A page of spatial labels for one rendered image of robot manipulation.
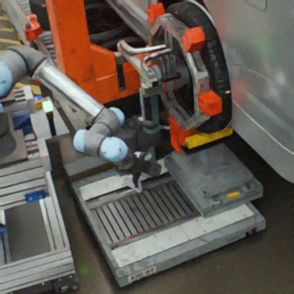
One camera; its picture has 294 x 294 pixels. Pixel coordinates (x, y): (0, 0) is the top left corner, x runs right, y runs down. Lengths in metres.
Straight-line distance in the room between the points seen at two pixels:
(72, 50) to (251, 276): 1.45
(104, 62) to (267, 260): 1.34
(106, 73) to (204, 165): 0.74
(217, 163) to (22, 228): 1.08
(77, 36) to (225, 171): 1.07
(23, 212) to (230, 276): 1.11
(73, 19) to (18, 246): 1.16
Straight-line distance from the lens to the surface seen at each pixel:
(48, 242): 2.93
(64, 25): 2.97
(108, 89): 3.22
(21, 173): 2.55
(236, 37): 2.31
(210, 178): 3.13
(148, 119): 2.63
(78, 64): 3.09
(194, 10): 2.66
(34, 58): 2.07
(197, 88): 2.56
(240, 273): 2.97
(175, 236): 3.03
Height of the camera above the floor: 2.26
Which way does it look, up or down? 34 degrees down
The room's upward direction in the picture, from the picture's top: 5 degrees counter-clockwise
